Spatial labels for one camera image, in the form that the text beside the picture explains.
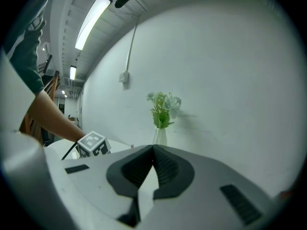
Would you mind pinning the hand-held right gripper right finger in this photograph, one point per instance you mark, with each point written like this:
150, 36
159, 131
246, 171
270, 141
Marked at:
204, 176

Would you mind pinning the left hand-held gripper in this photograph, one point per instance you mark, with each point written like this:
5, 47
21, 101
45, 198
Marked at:
93, 145

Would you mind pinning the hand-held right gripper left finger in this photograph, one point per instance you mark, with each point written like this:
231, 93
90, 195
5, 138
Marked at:
96, 188

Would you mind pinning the person's left forearm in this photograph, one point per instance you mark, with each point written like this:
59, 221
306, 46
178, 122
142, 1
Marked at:
52, 118

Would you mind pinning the white ribbed vase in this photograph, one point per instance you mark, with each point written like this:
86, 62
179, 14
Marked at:
160, 136

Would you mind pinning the brown wooden staircase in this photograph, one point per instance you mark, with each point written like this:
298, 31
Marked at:
51, 85

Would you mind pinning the long ceiling light panel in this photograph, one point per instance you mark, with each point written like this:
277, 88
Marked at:
93, 23
73, 72

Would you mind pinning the white flower bouquet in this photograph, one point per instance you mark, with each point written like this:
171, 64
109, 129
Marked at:
164, 109

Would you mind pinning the person's green striped jersey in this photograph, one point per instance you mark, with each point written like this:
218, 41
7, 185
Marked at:
24, 44

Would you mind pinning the grey wall junction box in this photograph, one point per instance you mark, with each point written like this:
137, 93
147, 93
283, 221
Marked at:
124, 77

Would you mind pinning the grey wall conduit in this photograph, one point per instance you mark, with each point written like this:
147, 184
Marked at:
132, 47

